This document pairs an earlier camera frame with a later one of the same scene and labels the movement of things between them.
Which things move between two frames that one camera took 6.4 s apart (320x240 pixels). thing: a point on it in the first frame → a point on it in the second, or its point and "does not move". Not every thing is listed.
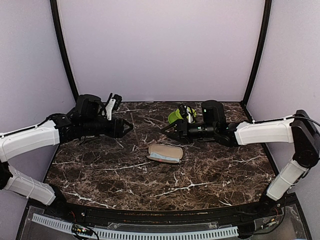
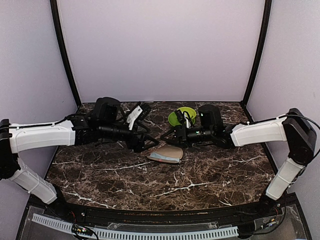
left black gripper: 116,131 → 138,147
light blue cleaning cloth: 164,157 does not move
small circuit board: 82,230 does not move
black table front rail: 217,215 does not move
